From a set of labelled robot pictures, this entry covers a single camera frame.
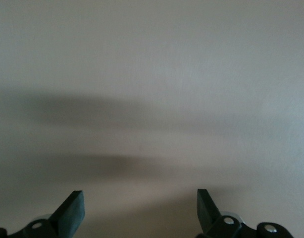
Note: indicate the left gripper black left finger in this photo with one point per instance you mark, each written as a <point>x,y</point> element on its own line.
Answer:
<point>70,213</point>

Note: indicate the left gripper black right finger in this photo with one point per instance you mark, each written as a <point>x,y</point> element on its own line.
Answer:
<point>206,210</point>

